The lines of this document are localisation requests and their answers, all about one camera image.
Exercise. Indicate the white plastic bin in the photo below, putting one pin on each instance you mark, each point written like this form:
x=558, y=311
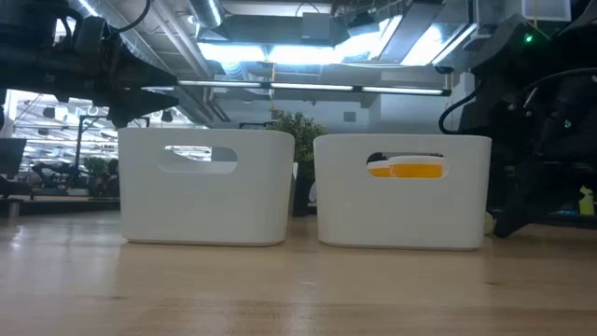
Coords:
x=401, y=214
x=205, y=205

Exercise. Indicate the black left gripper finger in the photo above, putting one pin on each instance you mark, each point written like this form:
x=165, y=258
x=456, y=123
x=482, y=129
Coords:
x=135, y=105

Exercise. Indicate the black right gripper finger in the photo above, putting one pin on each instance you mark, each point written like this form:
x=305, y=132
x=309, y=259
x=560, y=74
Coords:
x=517, y=210

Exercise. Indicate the dark monitor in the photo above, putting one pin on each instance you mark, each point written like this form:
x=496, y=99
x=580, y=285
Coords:
x=11, y=156

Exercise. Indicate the yellow-green spray bottle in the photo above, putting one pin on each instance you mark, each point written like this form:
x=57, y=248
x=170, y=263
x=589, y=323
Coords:
x=586, y=201

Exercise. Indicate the yellow-green pill bottle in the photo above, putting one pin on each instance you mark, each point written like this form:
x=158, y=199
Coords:
x=489, y=224

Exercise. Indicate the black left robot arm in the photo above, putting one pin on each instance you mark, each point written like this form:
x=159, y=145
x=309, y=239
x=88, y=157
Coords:
x=23, y=56

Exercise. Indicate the small green potted plant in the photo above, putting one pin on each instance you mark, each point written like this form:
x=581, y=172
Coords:
x=301, y=133

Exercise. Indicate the long ceiling light bar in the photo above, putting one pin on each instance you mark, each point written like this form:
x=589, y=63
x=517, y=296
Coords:
x=308, y=87

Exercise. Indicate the silver ceiling duct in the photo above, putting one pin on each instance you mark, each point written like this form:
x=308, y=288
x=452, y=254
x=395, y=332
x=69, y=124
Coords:
x=207, y=11

